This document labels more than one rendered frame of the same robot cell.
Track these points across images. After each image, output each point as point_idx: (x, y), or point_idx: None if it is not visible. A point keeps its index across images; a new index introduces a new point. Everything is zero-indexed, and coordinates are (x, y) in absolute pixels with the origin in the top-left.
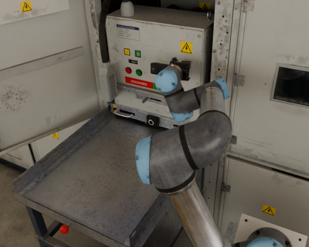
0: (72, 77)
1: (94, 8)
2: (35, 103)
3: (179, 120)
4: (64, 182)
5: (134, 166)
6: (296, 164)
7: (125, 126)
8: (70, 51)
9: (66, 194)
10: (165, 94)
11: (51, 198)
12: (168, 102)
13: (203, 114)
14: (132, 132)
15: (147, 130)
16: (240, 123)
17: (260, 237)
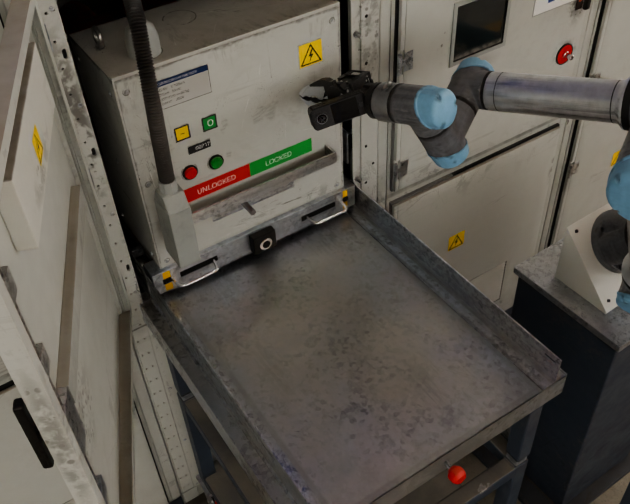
0: (89, 272)
1: (76, 75)
2: (95, 387)
3: (463, 160)
4: (338, 438)
5: (360, 317)
6: (484, 142)
7: (221, 291)
8: (79, 210)
9: (378, 442)
10: (438, 132)
11: (374, 472)
12: (445, 140)
13: None
14: (251, 287)
15: (264, 264)
16: (411, 133)
17: None
